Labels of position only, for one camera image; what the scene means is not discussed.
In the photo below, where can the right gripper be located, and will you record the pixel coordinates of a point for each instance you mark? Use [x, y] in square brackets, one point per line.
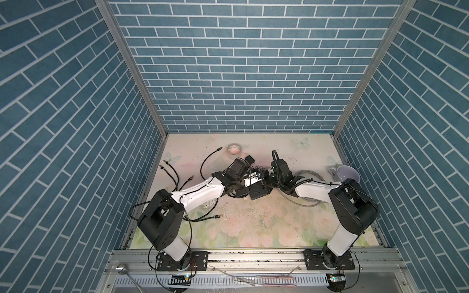
[267, 173]

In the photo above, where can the black power adapter with cord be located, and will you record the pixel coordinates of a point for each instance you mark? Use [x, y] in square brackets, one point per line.
[259, 171]

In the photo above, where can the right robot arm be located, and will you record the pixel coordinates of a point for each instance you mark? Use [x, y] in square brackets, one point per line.
[355, 209]

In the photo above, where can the lavender ceramic mug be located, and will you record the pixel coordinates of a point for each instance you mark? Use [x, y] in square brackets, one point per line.
[342, 173]

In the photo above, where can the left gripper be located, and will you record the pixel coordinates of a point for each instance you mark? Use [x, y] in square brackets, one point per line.
[241, 191]

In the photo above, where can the black network switch box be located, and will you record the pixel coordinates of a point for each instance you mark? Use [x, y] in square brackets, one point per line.
[259, 189]

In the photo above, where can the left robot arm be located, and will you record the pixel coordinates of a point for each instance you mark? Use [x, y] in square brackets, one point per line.
[161, 219]

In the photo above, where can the clear tape roll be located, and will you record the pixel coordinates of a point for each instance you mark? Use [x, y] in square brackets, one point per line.
[234, 149]

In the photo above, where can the aluminium mounting rail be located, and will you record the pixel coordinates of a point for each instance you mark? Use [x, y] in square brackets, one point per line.
[367, 270]

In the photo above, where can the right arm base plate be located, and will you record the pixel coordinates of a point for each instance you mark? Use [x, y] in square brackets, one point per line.
[316, 260]

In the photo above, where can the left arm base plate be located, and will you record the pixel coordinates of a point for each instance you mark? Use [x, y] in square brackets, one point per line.
[197, 261]

